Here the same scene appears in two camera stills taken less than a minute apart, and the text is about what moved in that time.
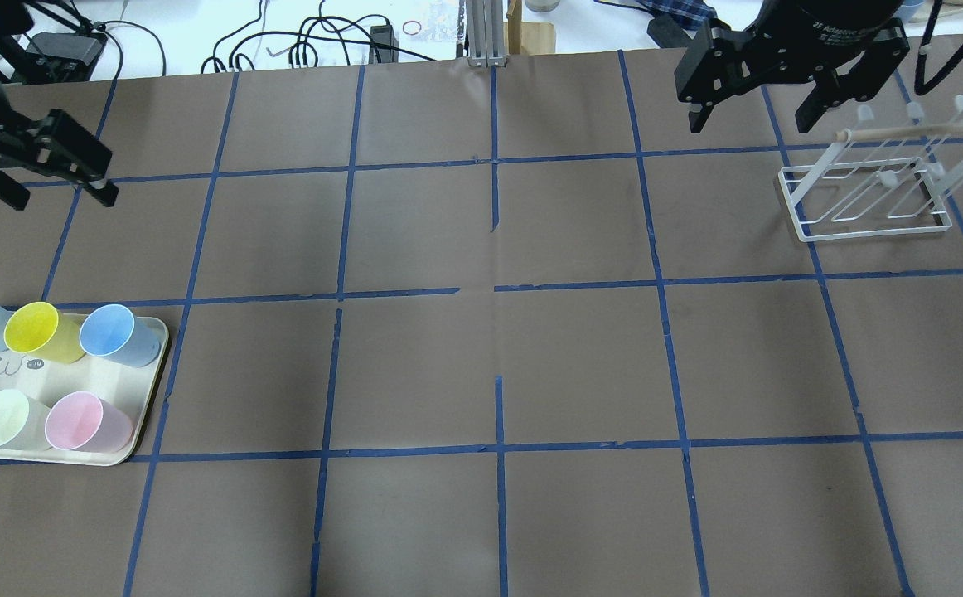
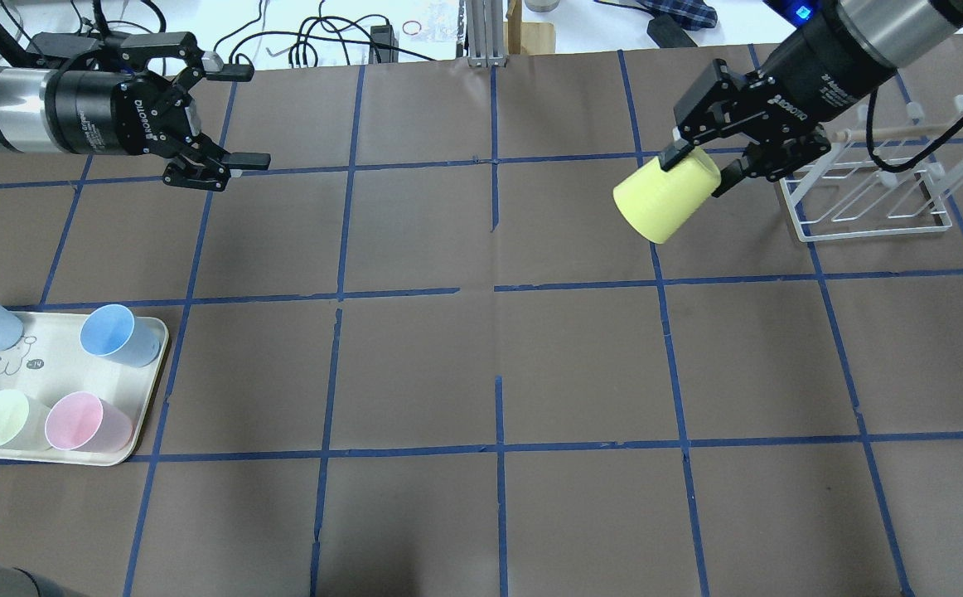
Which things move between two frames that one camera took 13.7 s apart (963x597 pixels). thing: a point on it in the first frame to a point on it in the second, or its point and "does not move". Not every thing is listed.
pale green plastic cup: [9, 419] does not move
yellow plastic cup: [39, 329] to [657, 202]
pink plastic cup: [79, 420] does not move
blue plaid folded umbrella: [690, 14] does not move
